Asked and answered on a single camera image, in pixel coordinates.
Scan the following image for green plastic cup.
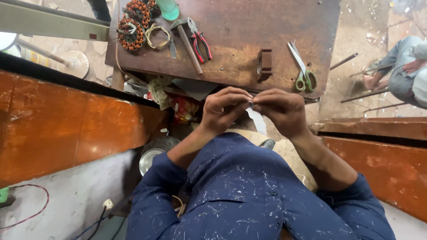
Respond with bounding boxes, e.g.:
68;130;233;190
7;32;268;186
155;0;180;21

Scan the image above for person's right hand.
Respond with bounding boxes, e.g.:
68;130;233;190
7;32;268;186
252;88;310;140

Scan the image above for coil of beige cord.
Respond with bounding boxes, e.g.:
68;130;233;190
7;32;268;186
145;23;171;50

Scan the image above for wooden work table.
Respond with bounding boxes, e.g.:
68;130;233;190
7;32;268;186
105;0;341;100

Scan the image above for copper wound motor stator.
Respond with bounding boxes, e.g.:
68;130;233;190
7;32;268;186
117;18;146;51
123;0;157;28

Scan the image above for wooden handled hammer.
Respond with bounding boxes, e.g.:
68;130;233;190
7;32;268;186
170;18;203;75

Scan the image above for person's blue shirt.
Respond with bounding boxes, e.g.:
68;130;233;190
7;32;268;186
125;132;396;240

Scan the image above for heap of rags and scraps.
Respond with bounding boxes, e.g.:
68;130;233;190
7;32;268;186
123;75;219;124

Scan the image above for white pedestal fan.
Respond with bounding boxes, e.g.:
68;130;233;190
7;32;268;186
0;32;90;79

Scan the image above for red wire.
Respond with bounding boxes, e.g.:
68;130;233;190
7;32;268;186
0;184;50;233

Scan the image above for brown plastic winding former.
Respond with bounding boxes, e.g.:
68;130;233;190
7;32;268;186
256;48;273;80

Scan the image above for steel bowl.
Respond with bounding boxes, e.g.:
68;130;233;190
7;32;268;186
139;148;166;176

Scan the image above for black cable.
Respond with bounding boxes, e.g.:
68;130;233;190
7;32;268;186
72;207;129;240

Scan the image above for metal rod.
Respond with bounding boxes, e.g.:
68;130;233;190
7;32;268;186
330;52;359;71

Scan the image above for white paper strip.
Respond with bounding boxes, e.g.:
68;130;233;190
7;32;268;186
246;106;268;136

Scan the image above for red handled pliers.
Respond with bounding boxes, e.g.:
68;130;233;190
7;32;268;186
187;17;213;64

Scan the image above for green handled scissors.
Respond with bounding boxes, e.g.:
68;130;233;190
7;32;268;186
287;41;318;93

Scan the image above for orange wooden bench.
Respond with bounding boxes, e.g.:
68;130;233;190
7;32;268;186
0;52;171;189
310;117;427;223

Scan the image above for person's left hand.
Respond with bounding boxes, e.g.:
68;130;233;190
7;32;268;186
200;87;254;135

